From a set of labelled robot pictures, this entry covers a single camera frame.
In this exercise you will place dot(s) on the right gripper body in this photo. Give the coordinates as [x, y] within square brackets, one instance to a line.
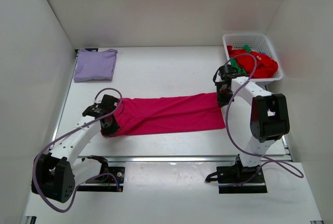
[223, 95]

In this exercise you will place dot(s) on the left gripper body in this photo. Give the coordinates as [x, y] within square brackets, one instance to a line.
[111, 127]

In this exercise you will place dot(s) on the pink t-shirt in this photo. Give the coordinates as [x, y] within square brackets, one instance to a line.
[140, 116]

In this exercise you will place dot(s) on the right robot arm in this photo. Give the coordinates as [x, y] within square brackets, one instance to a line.
[269, 121]

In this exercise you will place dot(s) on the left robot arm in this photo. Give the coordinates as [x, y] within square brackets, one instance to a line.
[58, 171]

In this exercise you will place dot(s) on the green cloth in basket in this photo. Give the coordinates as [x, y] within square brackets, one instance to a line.
[243, 64]

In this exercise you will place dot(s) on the red cloth in basket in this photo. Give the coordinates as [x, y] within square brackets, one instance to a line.
[266, 67]

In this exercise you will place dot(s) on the white plastic basket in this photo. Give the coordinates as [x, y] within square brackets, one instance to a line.
[257, 42]

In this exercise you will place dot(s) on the folded lilac t-shirt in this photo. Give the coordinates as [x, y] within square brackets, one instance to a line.
[95, 66]

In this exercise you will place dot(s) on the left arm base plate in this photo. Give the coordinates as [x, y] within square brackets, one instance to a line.
[106, 183]

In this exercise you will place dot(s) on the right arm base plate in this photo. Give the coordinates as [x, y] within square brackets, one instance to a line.
[238, 180]

